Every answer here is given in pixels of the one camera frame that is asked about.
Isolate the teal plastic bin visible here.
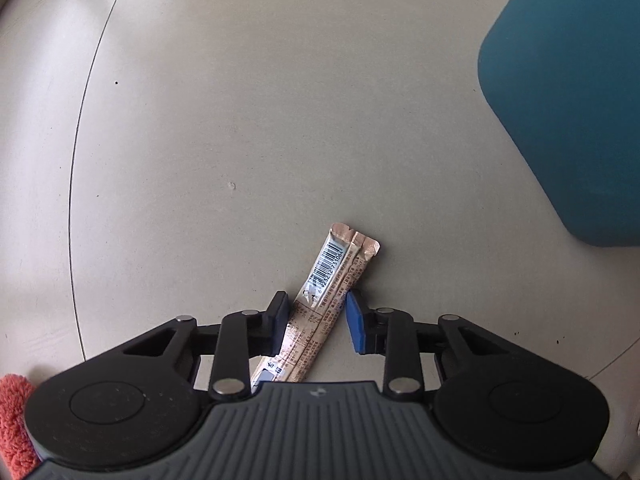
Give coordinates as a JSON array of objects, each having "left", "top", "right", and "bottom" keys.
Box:
[{"left": 477, "top": 0, "right": 640, "bottom": 249}]

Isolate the brown stick snack wrapper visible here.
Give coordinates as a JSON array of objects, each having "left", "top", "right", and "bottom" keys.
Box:
[{"left": 250, "top": 222, "right": 382, "bottom": 391}]

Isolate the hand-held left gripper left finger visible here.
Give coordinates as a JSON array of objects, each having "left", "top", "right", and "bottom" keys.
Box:
[{"left": 121, "top": 290, "right": 291, "bottom": 403}]

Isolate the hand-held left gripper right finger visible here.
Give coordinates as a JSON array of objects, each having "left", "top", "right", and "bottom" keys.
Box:
[{"left": 345, "top": 289, "right": 519, "bottom": 402}]

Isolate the orange fuzzy slipper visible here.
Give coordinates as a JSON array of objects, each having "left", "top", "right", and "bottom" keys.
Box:
[{"left": 0, "top": 374, "right": 42, "bottom": 480}]

